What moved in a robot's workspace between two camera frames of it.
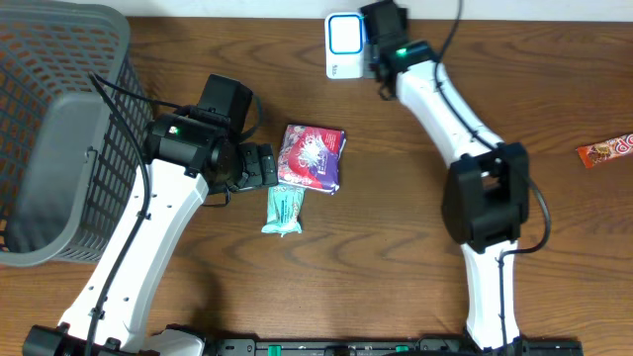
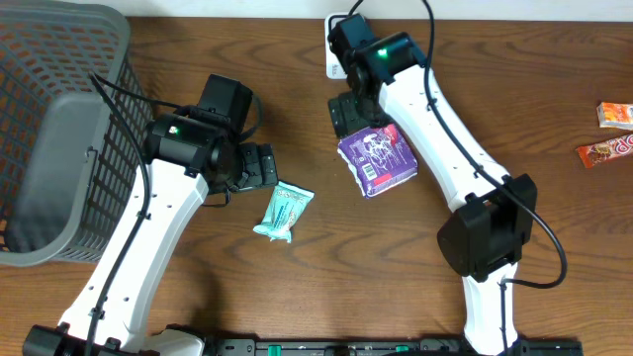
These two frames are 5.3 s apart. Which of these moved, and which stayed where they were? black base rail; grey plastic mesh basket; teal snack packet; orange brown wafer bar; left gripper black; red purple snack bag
Moved: teal snack packet; red purple snack bag
Stayed: black base rail; grey plastic mesh basket; orange brown wafer bar; left gripper black
